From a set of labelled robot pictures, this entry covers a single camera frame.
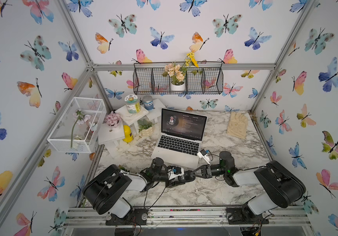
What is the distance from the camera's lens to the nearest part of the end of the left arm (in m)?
0.71

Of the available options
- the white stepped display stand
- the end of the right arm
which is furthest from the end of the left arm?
the white stepped display stand

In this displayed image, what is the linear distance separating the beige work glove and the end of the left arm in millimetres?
481

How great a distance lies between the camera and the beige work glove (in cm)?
109
